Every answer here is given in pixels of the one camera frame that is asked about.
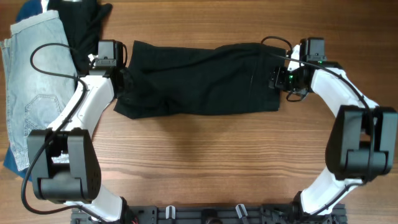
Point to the blue garment at bottom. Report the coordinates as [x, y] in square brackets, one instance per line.
[29, 8]

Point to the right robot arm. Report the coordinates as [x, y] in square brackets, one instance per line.
[362, 141]

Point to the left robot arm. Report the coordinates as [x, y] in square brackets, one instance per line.
[64, 172]

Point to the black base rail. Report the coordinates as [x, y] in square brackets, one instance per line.
[265, 214]

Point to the black garment in pile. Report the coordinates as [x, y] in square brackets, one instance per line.
[82, 22]

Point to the black shorts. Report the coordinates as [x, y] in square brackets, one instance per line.
[231, 79]

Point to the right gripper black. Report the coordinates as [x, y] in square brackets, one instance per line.
[277, 78]

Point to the light blue denim shorts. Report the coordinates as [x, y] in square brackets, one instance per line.
[38, 68]

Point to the white garment in pile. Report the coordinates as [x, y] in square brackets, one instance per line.
[44, 4]

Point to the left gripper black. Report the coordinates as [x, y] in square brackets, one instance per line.
[129, 79]

